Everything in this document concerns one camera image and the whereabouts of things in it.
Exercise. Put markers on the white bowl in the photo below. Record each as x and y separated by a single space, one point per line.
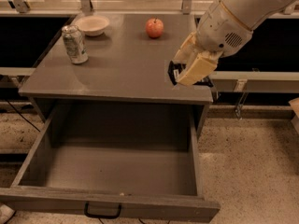
92 25

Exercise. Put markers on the black drawer handle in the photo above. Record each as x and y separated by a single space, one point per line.
102 211

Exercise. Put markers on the red apple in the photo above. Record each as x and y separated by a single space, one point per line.
154 27

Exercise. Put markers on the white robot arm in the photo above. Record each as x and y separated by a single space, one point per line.
252 13

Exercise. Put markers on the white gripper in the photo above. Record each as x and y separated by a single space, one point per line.
221 32

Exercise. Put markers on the grey drawer cabinet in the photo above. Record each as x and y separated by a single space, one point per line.
124 64

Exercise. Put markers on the open grey top drawer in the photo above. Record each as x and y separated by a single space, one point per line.
143 156

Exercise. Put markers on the dark blue rxbar wrapper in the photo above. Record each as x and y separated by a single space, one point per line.
174 70

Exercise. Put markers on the silver soda can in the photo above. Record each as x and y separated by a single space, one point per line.
74 44

